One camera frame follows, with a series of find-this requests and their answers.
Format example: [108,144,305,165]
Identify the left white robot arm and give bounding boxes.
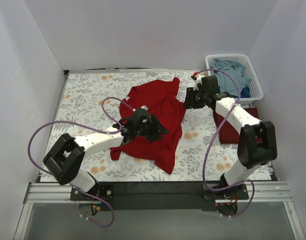
[43,108,169,200]

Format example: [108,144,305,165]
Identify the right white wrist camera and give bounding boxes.
[191,72,203,91]

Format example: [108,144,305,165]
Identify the white plastic basket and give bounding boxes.
[205,53,264,105]

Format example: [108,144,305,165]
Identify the aluminium frame rail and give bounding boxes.
[24,181,293,203]

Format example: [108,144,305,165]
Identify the dark blue t shirt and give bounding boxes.
[240,86,250,98]

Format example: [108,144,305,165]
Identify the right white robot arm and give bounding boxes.
[183,74,277,199]

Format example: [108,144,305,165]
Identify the floral patterned table mat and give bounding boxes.
[48,70,237,182]

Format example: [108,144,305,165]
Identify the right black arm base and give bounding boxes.
[198,184,249,200]

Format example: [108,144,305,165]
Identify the light blue t shirt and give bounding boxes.
[210,58,251,98]

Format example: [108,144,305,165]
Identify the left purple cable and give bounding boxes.
[27,96,137,228]

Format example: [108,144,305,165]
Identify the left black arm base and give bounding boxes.
[70,184,115,201]

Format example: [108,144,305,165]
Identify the folded dark red t shirt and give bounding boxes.
[213,107,259,144]

